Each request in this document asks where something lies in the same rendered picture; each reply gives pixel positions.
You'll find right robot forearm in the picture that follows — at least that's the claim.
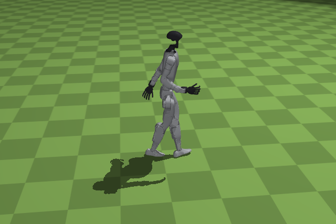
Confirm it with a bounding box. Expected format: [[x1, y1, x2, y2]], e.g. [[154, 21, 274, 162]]
[[162, 79, 186, 93]]

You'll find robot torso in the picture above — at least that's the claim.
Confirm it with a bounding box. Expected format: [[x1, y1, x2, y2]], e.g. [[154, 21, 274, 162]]
[[160, 49, 179, 100]]

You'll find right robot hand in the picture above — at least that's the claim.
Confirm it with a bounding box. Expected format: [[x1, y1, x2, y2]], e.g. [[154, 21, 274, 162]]
[[181, 83, 200, 95]]

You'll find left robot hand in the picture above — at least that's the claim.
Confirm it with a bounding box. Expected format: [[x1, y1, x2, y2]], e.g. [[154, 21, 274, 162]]
[[142, 80, 155, 100]]

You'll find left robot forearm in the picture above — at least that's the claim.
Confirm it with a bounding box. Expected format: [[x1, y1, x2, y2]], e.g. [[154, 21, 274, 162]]
[[150, 67, 162, 86]]

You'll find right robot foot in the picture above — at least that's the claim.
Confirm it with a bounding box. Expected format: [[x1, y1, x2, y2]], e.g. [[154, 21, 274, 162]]
[[145, 148, 165, 157]]

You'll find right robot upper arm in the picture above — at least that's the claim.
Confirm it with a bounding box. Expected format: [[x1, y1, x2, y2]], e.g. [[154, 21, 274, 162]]
[[160, 55, 175, 83]]

